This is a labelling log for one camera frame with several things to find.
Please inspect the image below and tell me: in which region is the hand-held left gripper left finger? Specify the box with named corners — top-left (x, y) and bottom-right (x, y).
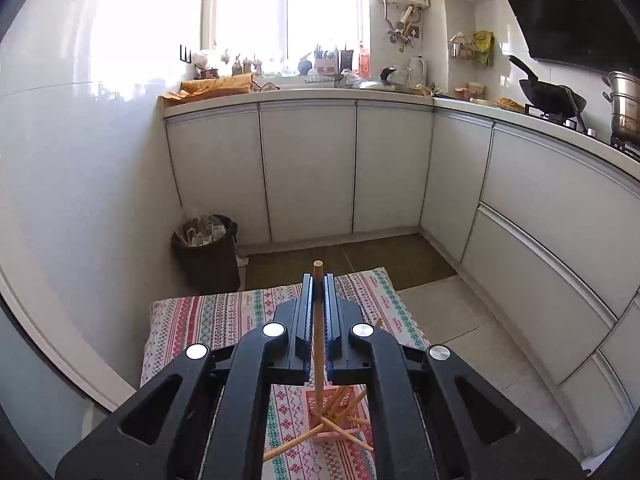
top-left (55, 274), bottom-right (315, 480)

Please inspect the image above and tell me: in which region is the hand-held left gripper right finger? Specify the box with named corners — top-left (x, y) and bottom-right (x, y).
top-left (324, 274), bottom-right (585, 480)

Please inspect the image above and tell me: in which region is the tan wooden chopstick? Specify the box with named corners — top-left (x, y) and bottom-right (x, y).
top-left (312, 260), bottom-right (327, 416)

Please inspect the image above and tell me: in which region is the pink plastic lattice basket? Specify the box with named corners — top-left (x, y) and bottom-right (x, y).
top-left (302, 382), bottom-right (376, 443)

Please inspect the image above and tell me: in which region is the bundle of wooden chopsticks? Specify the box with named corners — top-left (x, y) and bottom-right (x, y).
top-left (261, 318), bottom-right (385, 462)

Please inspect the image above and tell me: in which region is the patterned striped cloth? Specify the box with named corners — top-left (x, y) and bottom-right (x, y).
top-left (140, 267), bottom-right (431, 480)

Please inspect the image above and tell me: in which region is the dark brown trash bin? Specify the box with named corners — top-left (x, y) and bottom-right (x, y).
top-left (172, 215), bottom-right (242, 296)

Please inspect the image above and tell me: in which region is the clear plastic trash bag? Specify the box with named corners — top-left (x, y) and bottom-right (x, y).
top-left (180, 214), bottom-right (228, 247)

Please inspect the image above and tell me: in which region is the white three-door base cabinet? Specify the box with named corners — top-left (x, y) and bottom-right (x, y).
top-left (162, 92), bottom-right (436, 248)

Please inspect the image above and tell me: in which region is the white base cabinet with drawers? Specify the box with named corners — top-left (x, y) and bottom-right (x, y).
top-left (420, 105), bottom-right (640, 461)

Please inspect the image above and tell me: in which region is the brown paper bag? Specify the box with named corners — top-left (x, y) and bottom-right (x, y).
top-left (161, 73), bottom-right (257, 106)

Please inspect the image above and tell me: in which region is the black white small appliance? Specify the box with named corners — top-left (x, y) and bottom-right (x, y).
top-left (379, 66), bottom-right (410, 87)

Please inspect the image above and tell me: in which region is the white kettle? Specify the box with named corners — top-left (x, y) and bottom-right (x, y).
top-left (407, 56), bottom-right (427, 88)

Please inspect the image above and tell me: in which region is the gas stove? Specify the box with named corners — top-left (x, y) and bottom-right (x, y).
top-left (525, 105), bottom-right (640, 161)

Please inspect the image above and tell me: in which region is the hanging steel condiment cup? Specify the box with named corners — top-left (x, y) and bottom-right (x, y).
top-left (449, 32), bottom-right (473, 60)

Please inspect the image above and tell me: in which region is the kitchen window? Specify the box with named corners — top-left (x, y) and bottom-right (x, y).
top-left (202, 0), bottom-right (376, 76)

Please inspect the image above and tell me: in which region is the black wok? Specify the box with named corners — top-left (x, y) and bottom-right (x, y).
top-left (508, 55), bottom-right (588, 118)

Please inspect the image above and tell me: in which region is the yellow green hanging bag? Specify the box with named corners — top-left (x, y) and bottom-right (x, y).
top-left (472, 30), bottom-right (495, 67)

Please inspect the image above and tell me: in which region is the steel steamer pot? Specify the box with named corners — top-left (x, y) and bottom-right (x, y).
top-left (602, 71), bottom-right (640, 143)

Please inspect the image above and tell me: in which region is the black range hood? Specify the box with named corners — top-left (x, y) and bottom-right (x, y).
top-left (482, 0), bottom-right (640, 73)

